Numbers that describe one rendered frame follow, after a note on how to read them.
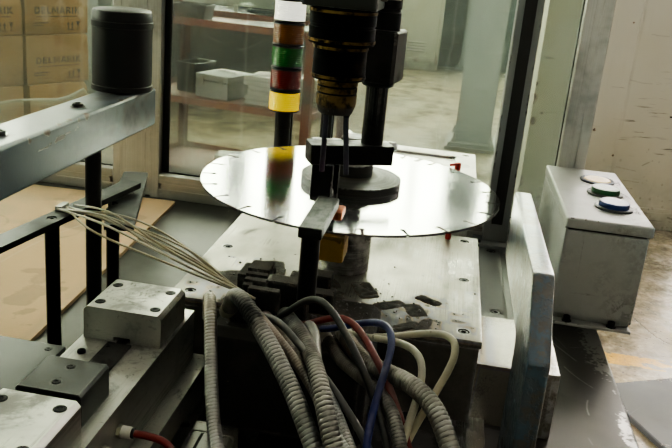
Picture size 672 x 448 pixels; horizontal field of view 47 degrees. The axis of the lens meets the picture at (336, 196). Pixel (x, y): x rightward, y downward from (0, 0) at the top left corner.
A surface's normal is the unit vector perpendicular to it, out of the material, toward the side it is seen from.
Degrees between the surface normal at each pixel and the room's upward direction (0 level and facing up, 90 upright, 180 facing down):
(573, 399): 0
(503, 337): 0
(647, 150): 92
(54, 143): 90
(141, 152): 90
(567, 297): 90
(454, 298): 0
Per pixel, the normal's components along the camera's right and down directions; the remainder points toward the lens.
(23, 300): 0.09, -0.95
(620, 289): -0.16, 0.28
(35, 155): 0.98, 0.13
